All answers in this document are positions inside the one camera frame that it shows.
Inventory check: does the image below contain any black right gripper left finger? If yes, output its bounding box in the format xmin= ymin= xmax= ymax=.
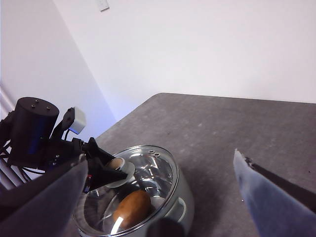
xmin=0 ymin=153 xmax=89 ymax=237

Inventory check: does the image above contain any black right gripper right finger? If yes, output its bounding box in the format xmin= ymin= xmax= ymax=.
xmin=233 ymin=148 xmax=316 ymax=237

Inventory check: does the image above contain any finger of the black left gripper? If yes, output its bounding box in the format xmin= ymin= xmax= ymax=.
xmin=88 ymin=137 xmax=116 ymax=165
xmin=85 ymin=159 xmax=128 ymax=191

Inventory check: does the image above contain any brown potato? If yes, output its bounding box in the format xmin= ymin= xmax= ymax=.
xmin=112 ymin=189 xmax=152 ymax=229

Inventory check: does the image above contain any glass lid with green knob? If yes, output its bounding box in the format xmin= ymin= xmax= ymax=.
xmin=74 ymin=145 xmax=179 ymax=237

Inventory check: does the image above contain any pale green electric steamer pot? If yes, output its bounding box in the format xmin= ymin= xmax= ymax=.
xmin=74 ymin=148 xmax=196 ymax=237

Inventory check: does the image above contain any pale grey left camera box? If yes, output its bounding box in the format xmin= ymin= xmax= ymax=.
xmin=69 ymin=106 xmax=87 ymax=135

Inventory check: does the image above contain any white metal frame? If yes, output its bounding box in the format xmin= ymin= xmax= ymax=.
xmin=0 ymin=158 xmax=28 ymax=191

